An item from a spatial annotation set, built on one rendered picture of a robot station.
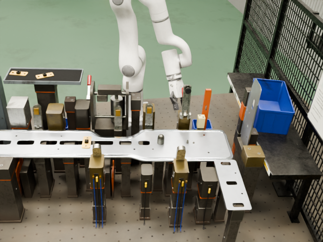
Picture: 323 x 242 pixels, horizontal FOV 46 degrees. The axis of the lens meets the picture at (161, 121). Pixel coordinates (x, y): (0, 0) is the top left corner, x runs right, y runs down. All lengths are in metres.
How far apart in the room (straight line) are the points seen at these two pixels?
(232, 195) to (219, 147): 0.30
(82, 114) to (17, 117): 0.30
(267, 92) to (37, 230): 1.34
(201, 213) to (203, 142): 0.32
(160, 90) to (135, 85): 1.97
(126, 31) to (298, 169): 1.06
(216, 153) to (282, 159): 0.29
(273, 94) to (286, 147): 0.40
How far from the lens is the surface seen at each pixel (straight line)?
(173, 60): 2.04
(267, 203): 2.01
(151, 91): 4.07
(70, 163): 1.79
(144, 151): 1.71
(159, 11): 1.92
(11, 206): 1.82
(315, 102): 1.80
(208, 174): 1.67
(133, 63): 2.02
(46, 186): 1.91
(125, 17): 1.95
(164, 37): 1.97
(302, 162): 1.78
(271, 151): 1.79
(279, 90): 2.12
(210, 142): 1.80
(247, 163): 1.70
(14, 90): 4.22
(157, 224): 1.81
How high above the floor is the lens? 2.11
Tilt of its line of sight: 35 degrees down
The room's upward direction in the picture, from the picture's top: 4 degrees clockwise
